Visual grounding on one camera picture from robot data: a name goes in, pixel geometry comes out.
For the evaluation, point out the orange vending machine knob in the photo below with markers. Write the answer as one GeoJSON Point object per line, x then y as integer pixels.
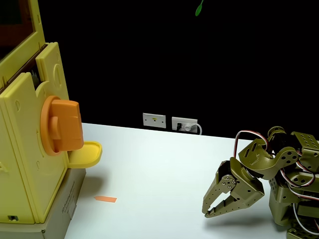
{"type": "Point", "coordinates": [66, 127]}

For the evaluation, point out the yellow toy vending machine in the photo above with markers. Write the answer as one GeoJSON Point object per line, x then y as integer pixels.
{"type": "Point", "coordinates": [22, 139]}

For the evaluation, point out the orange paper arrow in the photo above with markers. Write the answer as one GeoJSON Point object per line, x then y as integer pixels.
{"type": "Point", "coordinates": [106, 199]}

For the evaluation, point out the yellow dispensing tray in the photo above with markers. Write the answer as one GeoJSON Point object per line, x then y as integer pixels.
{"type": "Point", "coordinates": [87, 154]}

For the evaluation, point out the cardboard box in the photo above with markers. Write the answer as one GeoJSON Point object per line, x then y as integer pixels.
{"type": "Point", "coordinates": [59, 211]}

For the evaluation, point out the green leaf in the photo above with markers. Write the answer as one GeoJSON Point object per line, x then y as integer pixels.
{"type": "Point", "coordinates": [199, 10]}

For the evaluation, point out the white wall socket with plug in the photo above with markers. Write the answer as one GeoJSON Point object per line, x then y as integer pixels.
{"type": "Point", "coordinates": [178, 122]}

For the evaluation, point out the white wall socket plate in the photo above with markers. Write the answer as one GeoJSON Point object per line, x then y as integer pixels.
{"type": "Point", "coordinates": [154, 120]}

